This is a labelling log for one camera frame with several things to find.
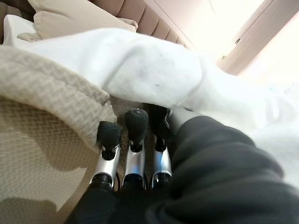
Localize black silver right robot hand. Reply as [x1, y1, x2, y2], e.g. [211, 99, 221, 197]
[63, 105, 290, 224]

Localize white duvet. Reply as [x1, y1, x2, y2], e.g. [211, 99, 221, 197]
[17, 27, 299, 210]

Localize white fitted bed sheet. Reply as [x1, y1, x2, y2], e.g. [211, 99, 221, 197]
[2, 14, 38, 45]

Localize tufted upholstered headboard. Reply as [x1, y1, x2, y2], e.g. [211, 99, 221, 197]
[88, 0, 194, 49]

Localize beige waffle bedspread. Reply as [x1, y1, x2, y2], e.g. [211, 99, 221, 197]
[0, 45, 117, 224]

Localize large beige pillow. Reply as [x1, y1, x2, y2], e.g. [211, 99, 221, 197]
[32, 0, 137, 40]

